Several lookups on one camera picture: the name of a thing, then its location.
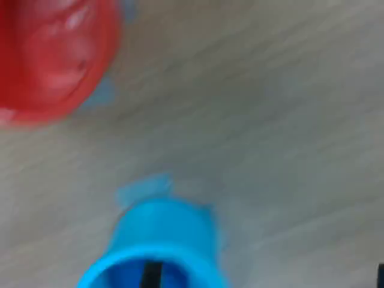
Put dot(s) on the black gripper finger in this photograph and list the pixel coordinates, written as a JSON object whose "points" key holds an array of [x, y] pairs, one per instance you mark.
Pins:
{"points": [[381, 279], [153, 277]]}

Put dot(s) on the blue plastic cup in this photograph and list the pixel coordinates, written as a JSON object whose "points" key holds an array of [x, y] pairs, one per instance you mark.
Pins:
{"points": [[168, 228]]}

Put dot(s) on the blue tape patch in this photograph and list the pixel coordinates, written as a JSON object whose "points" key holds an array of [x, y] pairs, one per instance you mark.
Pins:
{"points": [[102, 94]]}

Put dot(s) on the red plastic cup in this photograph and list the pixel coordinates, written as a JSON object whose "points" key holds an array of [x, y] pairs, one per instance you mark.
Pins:
{"points": [[54, 60]]}

